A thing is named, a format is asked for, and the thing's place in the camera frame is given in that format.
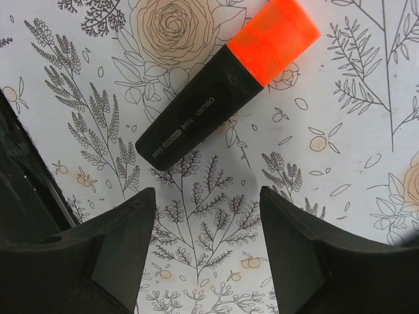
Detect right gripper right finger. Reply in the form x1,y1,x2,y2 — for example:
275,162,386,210
260,186,418,313

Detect orange highlighter cap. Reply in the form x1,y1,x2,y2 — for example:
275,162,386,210
227,0,320,87

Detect black orange highlighter body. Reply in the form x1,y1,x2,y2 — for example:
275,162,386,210
136,46,263,171

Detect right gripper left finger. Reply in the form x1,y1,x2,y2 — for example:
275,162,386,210
1,188,156,313

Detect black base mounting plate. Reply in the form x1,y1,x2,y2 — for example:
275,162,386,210
1,94,79,245

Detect floral tablecloth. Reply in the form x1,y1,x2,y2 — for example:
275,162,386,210
1,1,418,313

